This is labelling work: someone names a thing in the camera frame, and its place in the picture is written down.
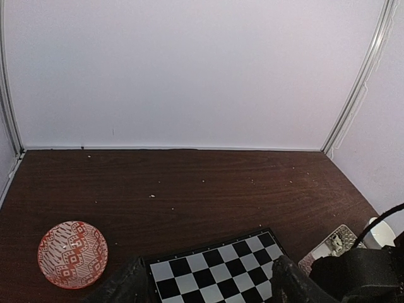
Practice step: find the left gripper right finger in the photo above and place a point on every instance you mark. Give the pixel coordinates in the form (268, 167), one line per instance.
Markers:
(290, 284)

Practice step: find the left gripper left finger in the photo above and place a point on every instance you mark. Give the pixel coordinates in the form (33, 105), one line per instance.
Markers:
(128, 284)

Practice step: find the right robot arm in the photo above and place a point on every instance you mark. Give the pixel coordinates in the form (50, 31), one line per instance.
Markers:
(362, 274)

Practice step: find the white chess piece pile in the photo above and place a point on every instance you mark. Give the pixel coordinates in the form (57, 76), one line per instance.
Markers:
(337, 244)

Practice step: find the black white chessboard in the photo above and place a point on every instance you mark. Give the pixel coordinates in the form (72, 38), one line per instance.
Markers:
(238, 270)

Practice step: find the red patterned bowl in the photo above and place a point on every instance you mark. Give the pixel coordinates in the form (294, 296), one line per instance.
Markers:
(72, 255)

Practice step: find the pink plastic basket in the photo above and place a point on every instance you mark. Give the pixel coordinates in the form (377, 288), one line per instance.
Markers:
(324, 248)

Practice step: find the white ceramic bowl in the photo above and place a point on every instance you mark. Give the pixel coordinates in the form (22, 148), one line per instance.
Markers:
(379, 236)

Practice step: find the left aluminium frame post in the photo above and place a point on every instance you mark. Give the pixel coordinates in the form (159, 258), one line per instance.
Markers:
(12, 149)

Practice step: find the aluminium frame post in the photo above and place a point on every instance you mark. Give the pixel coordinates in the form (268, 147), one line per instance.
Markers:
(12, 149)
(359, 89)

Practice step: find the right aluminium frame post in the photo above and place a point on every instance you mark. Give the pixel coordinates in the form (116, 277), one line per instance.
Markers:
(359, 89)

